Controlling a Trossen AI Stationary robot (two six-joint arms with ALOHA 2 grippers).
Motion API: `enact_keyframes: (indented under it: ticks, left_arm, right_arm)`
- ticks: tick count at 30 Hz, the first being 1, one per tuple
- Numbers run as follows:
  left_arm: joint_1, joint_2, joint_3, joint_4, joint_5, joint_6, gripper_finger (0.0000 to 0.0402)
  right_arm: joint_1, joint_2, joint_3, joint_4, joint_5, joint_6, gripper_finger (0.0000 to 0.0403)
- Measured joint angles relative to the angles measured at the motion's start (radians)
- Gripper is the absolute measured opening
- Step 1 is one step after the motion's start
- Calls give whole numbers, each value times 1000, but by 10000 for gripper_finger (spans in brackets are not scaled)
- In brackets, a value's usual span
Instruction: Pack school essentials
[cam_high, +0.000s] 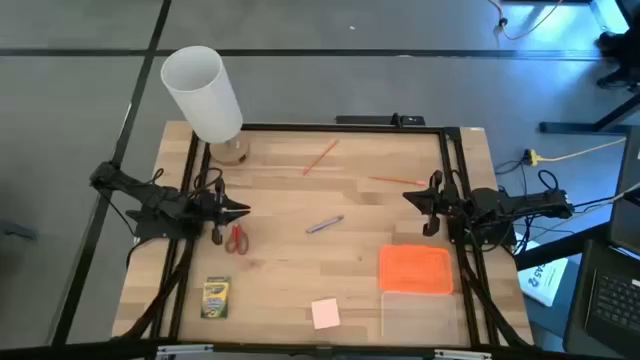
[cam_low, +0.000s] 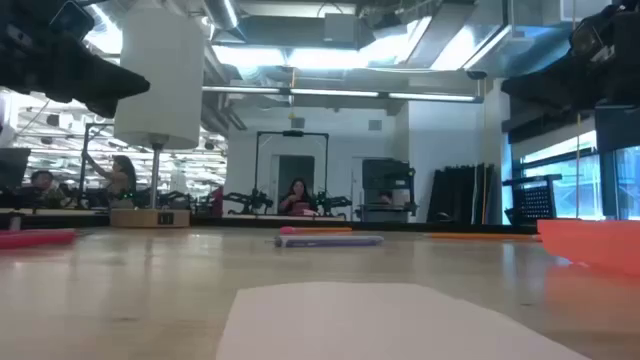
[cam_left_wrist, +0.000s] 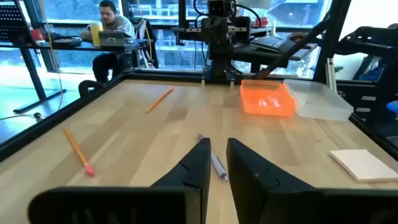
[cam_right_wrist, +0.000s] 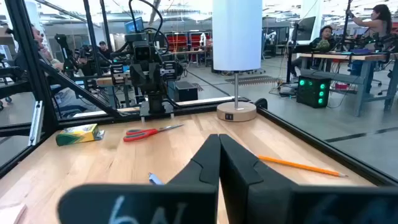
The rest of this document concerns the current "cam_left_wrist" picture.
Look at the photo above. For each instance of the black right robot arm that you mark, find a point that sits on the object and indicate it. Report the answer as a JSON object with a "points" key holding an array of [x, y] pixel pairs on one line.
{"points": [[220, 56]]}

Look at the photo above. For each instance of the white paper pad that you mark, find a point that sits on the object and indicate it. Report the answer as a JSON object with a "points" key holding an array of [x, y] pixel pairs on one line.
{"points": [[363, 165]]}

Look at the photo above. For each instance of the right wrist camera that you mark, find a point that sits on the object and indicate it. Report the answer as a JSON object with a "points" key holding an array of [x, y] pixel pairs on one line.
{"points": [[216, 7]]}

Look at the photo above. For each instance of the black office desk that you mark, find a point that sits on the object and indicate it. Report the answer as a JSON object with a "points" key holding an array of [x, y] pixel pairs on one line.
{"points": [[81, 47]]}

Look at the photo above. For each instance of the grey laptop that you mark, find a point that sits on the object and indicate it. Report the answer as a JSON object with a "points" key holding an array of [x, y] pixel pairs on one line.
{"points": [[111, 39]]}

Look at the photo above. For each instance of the purple pen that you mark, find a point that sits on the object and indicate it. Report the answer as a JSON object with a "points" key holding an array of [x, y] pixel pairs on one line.
{"points": [[219, 168]]}

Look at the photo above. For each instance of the clear plastic box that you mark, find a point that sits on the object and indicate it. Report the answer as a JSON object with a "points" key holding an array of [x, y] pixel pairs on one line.
{"points": [[320, 102]]}

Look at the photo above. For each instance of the yellow cup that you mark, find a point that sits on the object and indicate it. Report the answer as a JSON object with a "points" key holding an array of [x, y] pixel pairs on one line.
{"points": [[95, 34]]}

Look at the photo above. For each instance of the black perforated panel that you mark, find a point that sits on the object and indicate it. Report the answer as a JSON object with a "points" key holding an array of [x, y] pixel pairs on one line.
{"points": [[12, 25]]}

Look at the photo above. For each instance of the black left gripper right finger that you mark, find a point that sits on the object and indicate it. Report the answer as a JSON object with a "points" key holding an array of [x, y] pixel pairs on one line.
{"points": [[264, 193]]}

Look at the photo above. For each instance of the orange pencil pink eraser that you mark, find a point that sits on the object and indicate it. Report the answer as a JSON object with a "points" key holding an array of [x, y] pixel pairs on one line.
{"points": [[76, 149], [160, 99]]}

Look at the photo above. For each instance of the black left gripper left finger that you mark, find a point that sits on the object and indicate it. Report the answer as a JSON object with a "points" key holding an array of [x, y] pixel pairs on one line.
{"points": [[186, 199]]}

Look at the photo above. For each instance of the black background robot arm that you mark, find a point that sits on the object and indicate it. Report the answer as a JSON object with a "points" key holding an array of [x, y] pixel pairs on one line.
{"points": [[367, 39]]}

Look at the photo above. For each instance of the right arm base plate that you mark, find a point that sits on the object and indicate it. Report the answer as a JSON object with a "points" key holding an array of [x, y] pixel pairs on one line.
{"points": [[222, 76]]}

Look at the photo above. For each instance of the person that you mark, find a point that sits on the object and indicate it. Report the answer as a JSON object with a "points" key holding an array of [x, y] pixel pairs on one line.
{"points": [[119, 26]]}

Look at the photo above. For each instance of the black keyboard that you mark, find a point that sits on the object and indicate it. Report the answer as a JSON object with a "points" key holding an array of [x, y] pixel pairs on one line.
{"points": [[270, 42]]}

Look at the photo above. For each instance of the black desk with keyboard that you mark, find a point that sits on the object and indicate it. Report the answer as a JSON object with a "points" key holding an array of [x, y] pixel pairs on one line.
{"points": [[258, 54]]}

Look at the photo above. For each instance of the orange plastic box lid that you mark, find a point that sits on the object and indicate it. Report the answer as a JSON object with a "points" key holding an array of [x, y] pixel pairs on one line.
{"points": [[267, 102]]}

